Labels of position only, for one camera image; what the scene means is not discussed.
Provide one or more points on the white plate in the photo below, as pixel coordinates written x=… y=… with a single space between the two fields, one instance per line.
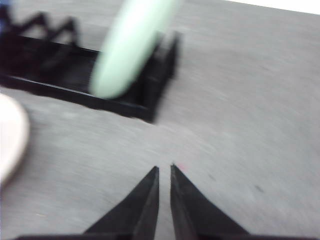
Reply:
x=14 y=136

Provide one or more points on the black dish rack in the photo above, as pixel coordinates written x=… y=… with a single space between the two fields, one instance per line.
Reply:
x=34 y=56

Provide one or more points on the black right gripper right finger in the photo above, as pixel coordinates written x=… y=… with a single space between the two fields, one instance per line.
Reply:
x=196 y=216

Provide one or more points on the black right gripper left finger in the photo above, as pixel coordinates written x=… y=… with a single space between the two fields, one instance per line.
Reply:
x=134 y=216

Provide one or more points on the green plate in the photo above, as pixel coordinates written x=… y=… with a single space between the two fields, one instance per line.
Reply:
x=128 y=43

